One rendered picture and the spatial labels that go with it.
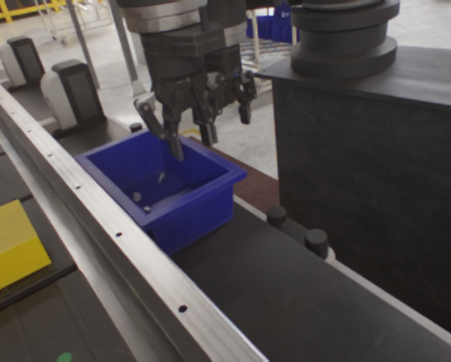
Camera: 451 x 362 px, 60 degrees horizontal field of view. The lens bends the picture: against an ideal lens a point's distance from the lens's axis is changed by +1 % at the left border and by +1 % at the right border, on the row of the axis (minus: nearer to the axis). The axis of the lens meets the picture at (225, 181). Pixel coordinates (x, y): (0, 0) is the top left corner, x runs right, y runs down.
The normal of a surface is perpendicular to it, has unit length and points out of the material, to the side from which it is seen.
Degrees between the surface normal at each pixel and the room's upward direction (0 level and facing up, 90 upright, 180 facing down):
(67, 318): 0
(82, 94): 90
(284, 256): 0
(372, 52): 23
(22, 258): 90
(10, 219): 0
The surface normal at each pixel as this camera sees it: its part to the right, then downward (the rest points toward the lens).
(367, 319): -0.13, -0.83
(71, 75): 0.60, 0.37
